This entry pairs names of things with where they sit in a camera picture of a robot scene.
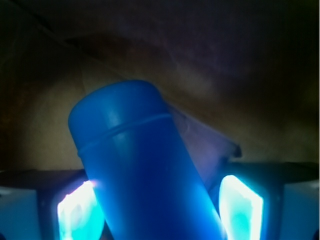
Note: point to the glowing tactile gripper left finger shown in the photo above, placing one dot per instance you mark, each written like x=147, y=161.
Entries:
x=48, y=205

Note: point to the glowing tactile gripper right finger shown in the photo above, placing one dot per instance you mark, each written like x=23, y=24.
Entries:
x=270, y=201

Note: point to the blue plastic bottle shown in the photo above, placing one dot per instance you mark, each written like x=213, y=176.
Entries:
x=144, y=178

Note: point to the brown paper bag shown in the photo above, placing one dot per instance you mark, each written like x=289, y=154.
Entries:
x=247, y=68

